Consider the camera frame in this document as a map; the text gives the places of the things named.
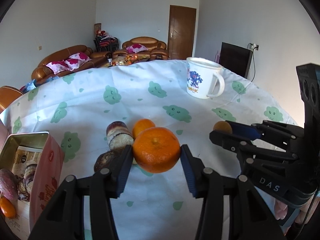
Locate white cloud-print tablecloth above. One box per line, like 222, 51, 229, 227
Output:
1, 60, 295, 239

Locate pink floral armchair pillow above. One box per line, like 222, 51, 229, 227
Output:
126, 43, 149, 54

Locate brown leather armchair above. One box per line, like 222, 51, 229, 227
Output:
112, 36, 169, 60

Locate small yellow-brown fruit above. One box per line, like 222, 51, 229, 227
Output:
213, 121, 233, 134

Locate stacked dark chairs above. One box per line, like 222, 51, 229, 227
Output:
93, 23, 119, 53

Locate purple round radish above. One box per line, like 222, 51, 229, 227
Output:
0, 168, 18, 201

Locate blue cloth on sofa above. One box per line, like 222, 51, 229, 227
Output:
20, 77, 58, 94

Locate pink floral pillow right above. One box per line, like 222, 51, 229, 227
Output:
65, 52, 91, 70

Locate dark water chestnut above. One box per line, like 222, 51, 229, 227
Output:
17, 178, 30, 202

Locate large orange mandarin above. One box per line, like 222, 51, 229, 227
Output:
132, 127, 181, 173

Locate sugarcane piece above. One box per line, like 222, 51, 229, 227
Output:
23, 164, 37, 194
106, 121, 134, 153

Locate small back orange mandarin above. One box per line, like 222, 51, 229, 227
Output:
132, 119, 156, 139

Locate brown wooden door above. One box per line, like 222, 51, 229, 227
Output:
168, 5, 196, 60

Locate white printed mug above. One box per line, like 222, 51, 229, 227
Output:
187, 57, 225, 99

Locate wooden coffee table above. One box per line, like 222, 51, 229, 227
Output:
101, 54, 150, 67

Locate pink floral pillow left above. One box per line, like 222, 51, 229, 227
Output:
46, 61, 72, 75

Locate pink metal tin box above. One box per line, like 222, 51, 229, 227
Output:
1, 124, 65, 239

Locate brown leather long sofa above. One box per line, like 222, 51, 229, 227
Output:
31, 45, 112, 81

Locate black television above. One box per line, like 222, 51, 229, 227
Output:
219, 42, 253, 78

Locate right hand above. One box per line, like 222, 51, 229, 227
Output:
273, 197, 311, 224

